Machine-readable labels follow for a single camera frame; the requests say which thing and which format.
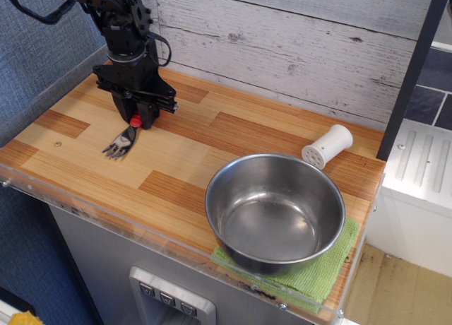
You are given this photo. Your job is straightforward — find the red handled metal fork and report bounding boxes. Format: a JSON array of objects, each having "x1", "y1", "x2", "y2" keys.
[{"x1": 102, "y1": 113, "x2": 142, "y2": 159}]

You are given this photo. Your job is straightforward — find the clear acrylic edge guard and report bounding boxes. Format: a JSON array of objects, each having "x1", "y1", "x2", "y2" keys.
[{"x1": 0, "y1": 162, "x2": 386, "y2": 322}]

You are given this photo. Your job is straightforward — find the white salt shaker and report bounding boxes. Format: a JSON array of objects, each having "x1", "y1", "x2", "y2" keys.
[{"x1": 302, "y1": 124, "x2": 353, "y2": 170}]

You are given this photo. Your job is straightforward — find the dark grey right post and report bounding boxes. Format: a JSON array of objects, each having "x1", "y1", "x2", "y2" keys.
[{"x1": 376, "y1": 0, "x2": 448, "y2": 161}]

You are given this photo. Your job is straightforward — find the silver dispenser button panel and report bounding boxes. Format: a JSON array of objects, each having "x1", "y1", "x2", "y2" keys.
[{"x1": 129, "y1": 266, "x2": 217, "y2": 324}]

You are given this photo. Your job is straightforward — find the yellow object in corner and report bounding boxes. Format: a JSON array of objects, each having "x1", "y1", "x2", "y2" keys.
[{"x1": 1, "y1": 312, "x2": 44, "y2": 325}]

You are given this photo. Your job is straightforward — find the white ridged sink unit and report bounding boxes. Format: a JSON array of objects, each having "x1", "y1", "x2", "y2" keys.
[{"x1": 366, "y1": 119, "x2": 451, "y2": 276}]

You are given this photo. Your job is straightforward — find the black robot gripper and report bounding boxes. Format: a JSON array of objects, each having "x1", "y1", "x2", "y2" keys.
[{"x1": 93, "y1": 55, "x2": 178, "y2": 129}]

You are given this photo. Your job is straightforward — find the stainless steel pot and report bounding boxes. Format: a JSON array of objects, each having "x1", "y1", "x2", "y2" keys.
[{"x1": 204, "y1": 153, "x2": 345, "y2": 276}]

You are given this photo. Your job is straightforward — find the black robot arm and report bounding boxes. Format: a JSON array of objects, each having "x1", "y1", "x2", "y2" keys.
[{"x1": 73, "y1": 0, "x2": 177, "y2": 129}]

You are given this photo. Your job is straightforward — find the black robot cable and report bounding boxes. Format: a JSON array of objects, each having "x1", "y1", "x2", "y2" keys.
[{"x1": 5, "y1": 0, "x2": 172, "y2": 67}]

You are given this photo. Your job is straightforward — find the green cloth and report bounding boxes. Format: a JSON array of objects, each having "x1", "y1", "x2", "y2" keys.
[{"x1": 211, "y1": 218, "x2": 359, "y2": 304}]

